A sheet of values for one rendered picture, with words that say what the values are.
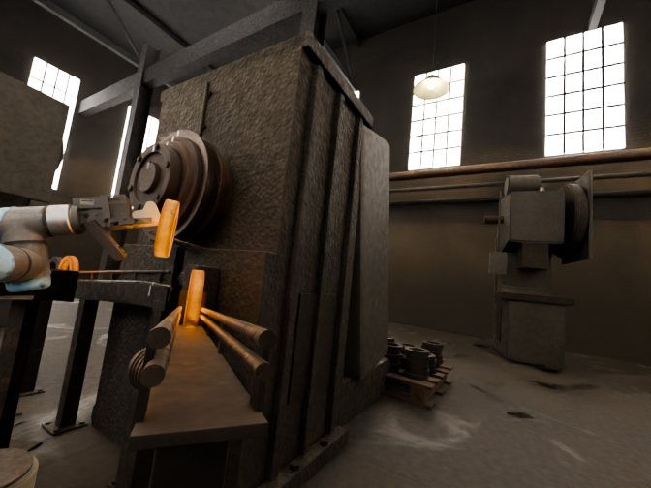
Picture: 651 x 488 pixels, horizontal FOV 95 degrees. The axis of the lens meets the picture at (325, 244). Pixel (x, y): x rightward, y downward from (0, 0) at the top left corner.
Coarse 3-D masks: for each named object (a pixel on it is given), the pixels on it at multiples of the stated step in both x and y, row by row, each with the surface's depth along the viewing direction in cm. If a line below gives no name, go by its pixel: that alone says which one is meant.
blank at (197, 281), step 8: (192, 272) 80; (200, 272) 81; (192, 280) 78; (200, 280) 79; (192, 288) 76; (200, 288) 77; (192, 296) 76; (200, 296) 77; (192, 304) 76; (200, 304) 76; (192, 312) 76; (184, 320) 77; (192, 320) 77
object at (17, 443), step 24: (0, 288) 125; (48, 288) 118; (72, 288) 130; (24, 312) 118; (24, 336) 119; (0, 360) 115; (24, 360) 120; (0, 384) 114; (0, 408) 113; (0, 432) 113
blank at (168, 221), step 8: (168, 200) 78; (168, 208) 76; (176, 208) 77; (160, 216) 74; (168, 216) 75; (176, 216) 82; (160, 224) 74; (168, 224) 75; (176, 224) 89; (160, 232) 74; (168, 232) 75; (160, 240) 75; (168, 240) 75; (160, 248) 76; (168, 248) 76; (160, 256) 79; (168, 256) 80
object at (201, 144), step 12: (180, 132) 124; (192, 132) 119; (204, 144) 114; (204, 156) 113; (216, 156) 119; (204, 168) 112; (216, 168) 116; (204, 180) 110; (216, 180) 115; (204, 192) 110; (216, 192) 115; (204, 204) 113; (192, 216) 111; (204, 216) 115; (144, 228) 126; (180, 228) 113; (192, 228) 116
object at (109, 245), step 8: (88, 224) 73; (96, 224) 73; (96, 232) 73; (104, 232) 74; (104, 240) 74; (112, 240) 76; (104, 248) 74; (112, 248) 75; (120, 248) 76; (112, 256) 75; (120, 256) 75
